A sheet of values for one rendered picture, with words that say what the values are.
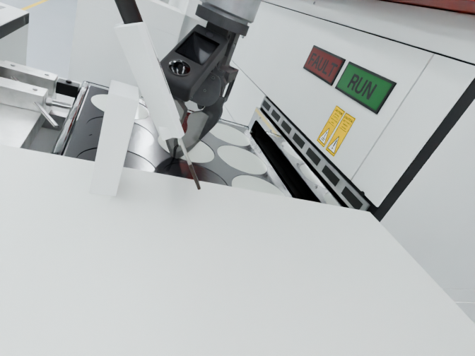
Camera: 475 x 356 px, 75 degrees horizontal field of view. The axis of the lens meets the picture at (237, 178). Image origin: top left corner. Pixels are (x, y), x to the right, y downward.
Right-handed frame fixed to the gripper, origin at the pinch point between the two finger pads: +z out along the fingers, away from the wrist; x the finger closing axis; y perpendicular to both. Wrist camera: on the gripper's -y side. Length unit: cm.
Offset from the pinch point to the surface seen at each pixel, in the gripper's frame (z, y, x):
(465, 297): 12, 19, -66
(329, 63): -19.3, 20.5, -16.4
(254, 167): 1.3, 10.3, -12.0
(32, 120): 3.3, -4.1, 20.6
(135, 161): 1.4, -5.2, 3.5
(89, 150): 1.4, -7.5, 9.0
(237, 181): 1.3, 2.6, -10.5
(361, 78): -19.6, 11.8, -21.3
